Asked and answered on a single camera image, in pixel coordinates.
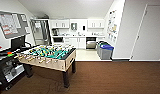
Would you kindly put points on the white kitchen drawer unit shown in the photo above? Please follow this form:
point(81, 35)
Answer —
point(66, 41)

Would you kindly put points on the white upper kitchen cabinet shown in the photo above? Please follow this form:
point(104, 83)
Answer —
point(59, 23)
point(96, 23)

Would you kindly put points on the white base cabinet with doors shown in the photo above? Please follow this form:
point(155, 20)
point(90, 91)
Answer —
point(77, 42)

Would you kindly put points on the grey paper towel dispenser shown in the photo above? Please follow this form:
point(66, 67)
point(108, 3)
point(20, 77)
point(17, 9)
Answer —
point(73, 26)

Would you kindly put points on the black built-in microwave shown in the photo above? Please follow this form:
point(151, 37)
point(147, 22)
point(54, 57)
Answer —
point(57, 39)

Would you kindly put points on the grey bin with blue lid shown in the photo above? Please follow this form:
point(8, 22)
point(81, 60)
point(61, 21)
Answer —
point(106, 52)

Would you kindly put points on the black coffee machine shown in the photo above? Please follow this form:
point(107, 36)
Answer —
point(55, 32)

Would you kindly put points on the wooden foosball table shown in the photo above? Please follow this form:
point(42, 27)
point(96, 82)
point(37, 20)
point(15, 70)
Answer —
point(46, 55)

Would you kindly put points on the stainless steel fridge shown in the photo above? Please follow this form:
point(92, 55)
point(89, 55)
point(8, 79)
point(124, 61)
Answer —
point(41, 31)

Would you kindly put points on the white fridge notice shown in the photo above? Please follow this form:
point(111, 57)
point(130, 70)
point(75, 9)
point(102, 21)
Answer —
point(37, 25)

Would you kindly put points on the black computer monitor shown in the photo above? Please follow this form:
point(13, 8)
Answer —
point(17, 43)

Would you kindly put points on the white panel door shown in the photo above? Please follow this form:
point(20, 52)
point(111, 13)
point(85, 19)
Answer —
point(149, 33)

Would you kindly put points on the black wheeled cart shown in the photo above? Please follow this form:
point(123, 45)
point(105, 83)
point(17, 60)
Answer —
point(9, 66)

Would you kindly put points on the black wall soap dispenser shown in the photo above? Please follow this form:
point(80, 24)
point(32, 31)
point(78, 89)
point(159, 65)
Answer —
point(83, 28)

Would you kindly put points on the large colourful wall poster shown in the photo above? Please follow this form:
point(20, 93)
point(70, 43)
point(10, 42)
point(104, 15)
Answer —
point(112, 23)

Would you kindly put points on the grey wall bulletin board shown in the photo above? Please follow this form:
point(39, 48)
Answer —
point(11, 23)

